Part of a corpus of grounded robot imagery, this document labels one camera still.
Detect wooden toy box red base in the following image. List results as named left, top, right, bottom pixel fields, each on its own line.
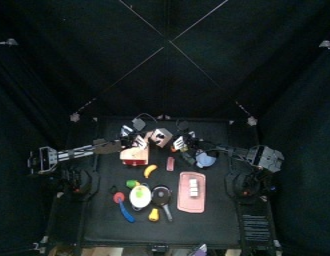
left=119, top=145, right=151, bottom=167

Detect grey shape sorter cube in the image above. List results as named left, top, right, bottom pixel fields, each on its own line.
left=150, top=127, right=175, bottom=148

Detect pink toy sausage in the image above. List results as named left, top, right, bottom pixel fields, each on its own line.
left=166, top=156, right=177, bottom=172

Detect blue toy bowl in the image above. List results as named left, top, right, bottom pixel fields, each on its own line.
left=195, top=150, right=218, bottom=169

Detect yellow toy banana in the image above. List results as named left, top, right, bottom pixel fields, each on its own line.
left=143, top=164, right=159, bottom=179

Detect green toy lime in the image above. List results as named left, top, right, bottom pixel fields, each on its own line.
left=126, top=179, right=142, bottom=190

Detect white toy pot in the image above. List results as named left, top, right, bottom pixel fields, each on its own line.
left=128, top=184, right=154, bottom=212

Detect black toy frying pan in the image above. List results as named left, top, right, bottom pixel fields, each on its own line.
left=151, top=185, right=175, bottom=223

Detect pink cutting board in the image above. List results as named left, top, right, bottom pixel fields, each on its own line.
left=177, top=171, right=207, bottom=214

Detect red and blue toy spoon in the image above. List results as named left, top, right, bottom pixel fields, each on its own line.
left=112, top=191, right=138, bottom=224

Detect black ribbed side panel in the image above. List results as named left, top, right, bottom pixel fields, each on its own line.
left=241, top=214, right=274, bottom=244

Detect purple object at edge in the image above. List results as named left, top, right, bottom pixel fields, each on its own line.
left=189, top=243, right=210, bottom=256

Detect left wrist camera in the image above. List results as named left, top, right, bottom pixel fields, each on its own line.
left=131, top=117, right=147, bottom=131

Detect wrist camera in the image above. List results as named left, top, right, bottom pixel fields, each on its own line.
left=177, top=119, right=193, bottom=132
left=131, top=117, right=147, bottom=131

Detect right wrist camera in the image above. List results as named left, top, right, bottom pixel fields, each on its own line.
left=177, top=119, right=193, bottom=132

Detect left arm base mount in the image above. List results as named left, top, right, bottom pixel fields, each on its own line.
left=59, top=165, right=102, bottom=203

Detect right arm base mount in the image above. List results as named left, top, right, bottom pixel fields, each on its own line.
left=225, top=168, right=274, bottom=205

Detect table level camera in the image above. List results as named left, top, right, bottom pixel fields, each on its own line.
left=151, top=244, right=171, bottom=253

